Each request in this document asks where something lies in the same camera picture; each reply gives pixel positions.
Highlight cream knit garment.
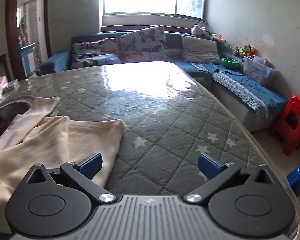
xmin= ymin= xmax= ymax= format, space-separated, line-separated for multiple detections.
xmin=0 ymin=96 xmax=125 ymax=233

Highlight grey quilted star table cover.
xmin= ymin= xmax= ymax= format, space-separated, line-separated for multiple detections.
xmin=0 ymin=61 xmax=300 ymax=235

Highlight blue plastic stool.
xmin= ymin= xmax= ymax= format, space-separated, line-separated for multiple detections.
xmin=287 ymin=163 xmax=300 ymax=197

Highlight red plastic stool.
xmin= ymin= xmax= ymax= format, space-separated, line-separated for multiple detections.
xmin=273 ymin=95 xmax=300 ymax=156

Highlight blue sofa blanket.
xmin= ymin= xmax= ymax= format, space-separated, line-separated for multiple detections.
xmin=191 ymin=62 xmax=288 ymax=119

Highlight black round induction cooktop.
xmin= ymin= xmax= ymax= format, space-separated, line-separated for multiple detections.
xmin=0 ymin=101 xmax=30 ymax=136

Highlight green plastic bowl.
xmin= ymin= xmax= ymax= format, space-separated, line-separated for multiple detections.
xmin=221 ymin=57 xmax=241 ymax=69

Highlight green card box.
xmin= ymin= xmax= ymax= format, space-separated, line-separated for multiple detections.
xmin=3 ymin=79 xmax=19 ymax=92

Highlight clear plastic storage box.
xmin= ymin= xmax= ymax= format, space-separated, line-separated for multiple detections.
xmin=243 ymin=56 xmax=279 ymax=87

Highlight blue corner sofa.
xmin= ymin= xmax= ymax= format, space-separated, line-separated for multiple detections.
xmin=37 ymin=31 xmax=279 ymax=132

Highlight flat butterfly print pillow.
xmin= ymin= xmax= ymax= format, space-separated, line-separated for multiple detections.
xmin=71 ymin=37 xmax=121 ymax=69

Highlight grey plain cushion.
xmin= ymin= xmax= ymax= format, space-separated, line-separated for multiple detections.
xmin=181 ymin=35 xmax=221 ymax=64

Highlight small colourful plush toys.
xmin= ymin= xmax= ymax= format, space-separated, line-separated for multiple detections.
xmin=234 ymin=44 xmax=255 ymax=58

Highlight blue white small cabinet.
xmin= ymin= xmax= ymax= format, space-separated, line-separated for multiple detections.
xmin=20 ymin=42 xmax=37 ymax=77

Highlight black white plush toy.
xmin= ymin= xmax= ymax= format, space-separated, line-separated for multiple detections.
xmin=191 ymin=24 xmax=211 ymax=37

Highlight upright butterfly print pillow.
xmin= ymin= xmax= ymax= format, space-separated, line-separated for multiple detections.
xmin=120 ymin=25 xmax=170 ymax=62

